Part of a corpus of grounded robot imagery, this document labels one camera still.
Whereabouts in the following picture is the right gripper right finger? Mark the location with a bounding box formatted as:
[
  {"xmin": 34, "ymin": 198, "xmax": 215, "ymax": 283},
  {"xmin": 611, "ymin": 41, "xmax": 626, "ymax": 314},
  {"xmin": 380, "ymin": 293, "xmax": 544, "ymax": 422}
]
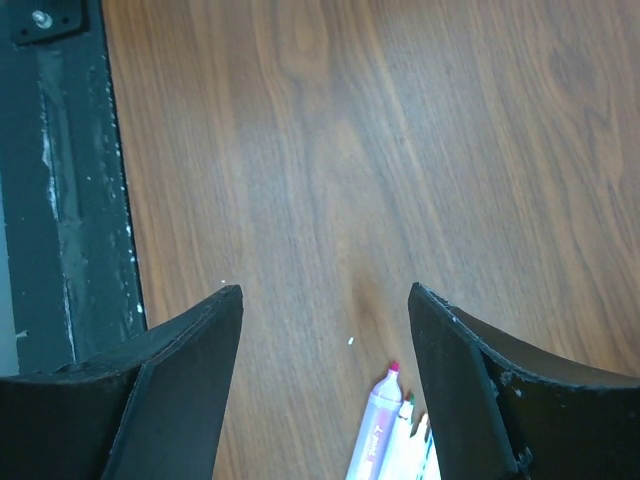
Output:
[{"xmin": 408, "ymin": 283, "xmax": 639, "ymax": 479}]

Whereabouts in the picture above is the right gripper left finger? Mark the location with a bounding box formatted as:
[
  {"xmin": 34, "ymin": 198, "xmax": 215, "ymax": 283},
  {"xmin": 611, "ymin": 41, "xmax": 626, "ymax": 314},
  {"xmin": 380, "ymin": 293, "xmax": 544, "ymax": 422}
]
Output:
[{"xmin": 1, "ymin": 285, "xmax": 243, "ymax": 479}]

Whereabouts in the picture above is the purple pink highlighter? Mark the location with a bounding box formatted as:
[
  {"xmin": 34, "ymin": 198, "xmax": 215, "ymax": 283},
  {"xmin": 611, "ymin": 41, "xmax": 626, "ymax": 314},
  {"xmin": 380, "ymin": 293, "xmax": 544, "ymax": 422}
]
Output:
[{"xmin": 345, "ymin": 361, "xmax": 403, "ymax": 480}]

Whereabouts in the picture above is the green cap acrylic marker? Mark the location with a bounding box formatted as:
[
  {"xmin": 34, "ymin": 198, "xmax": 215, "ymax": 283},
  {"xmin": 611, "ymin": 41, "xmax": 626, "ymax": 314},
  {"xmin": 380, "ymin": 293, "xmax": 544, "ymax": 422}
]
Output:
[{"xmin": 407, "ymin": 413, "xmax": 441, "ymax": 480}]

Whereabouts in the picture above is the grey marker near right gripper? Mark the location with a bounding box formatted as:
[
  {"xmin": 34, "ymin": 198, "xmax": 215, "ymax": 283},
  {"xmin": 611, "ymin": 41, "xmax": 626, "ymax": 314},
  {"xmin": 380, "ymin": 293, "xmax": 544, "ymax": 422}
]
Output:
[{"xmin": 378, "ymin": 393, "xmax": 415, "ymax": 480}]

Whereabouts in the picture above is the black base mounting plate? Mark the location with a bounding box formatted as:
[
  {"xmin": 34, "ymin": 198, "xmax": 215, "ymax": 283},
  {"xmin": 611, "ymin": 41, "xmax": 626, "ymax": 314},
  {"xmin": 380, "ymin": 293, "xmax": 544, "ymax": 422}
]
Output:
[{"xmin": 1, "ymin": 1, "xmax": 146, "ymax": 376}]

